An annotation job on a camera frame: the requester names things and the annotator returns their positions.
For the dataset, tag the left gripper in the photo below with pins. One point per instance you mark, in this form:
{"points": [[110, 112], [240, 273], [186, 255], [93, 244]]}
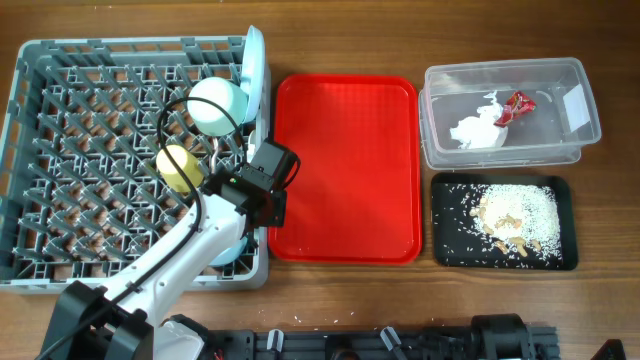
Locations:
{"points": [[277, 215]]}

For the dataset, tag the white plastic fork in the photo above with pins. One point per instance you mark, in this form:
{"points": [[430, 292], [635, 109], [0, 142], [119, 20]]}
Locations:
{"points": [[215, 154]]}

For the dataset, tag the light blue plate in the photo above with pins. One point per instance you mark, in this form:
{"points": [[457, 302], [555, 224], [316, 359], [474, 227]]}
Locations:
{"points": [[253, 71]]}

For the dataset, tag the yellow plastic cup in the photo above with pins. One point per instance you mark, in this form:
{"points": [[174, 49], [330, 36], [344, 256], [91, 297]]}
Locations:
{"points": [[176, 158]]}

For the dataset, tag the white napkin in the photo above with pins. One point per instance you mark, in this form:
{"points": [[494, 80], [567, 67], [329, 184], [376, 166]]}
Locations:
{"points": [[480, 131]]}

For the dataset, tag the rice and food scraps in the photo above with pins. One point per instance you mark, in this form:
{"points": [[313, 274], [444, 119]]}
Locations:
{"points": [[512, 221]]}

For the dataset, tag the red snack wrapper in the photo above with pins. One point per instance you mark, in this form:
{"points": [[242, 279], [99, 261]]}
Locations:
{"points": [[517, 105]]}

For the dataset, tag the white plastic spoon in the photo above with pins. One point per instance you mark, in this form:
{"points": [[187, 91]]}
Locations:
{"points": [[252, 145]]}

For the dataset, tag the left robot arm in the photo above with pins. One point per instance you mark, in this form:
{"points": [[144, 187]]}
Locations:
{"points": [[123, 318]]}

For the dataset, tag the grey dishwasher rack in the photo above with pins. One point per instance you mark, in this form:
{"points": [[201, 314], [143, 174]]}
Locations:
{"points": [[81, 196]]}

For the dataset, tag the black waste tray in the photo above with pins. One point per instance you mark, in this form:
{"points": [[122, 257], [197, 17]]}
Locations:
{"points": [[452, 248]]}

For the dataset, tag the red plastic tray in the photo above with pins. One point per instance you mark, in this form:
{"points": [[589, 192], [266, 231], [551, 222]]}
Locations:
{"points": [[357, 197]]}

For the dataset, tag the clear plastic bin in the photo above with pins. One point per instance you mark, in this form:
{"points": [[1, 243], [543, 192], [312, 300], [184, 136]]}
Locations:
{"points": [[564, 121]]}

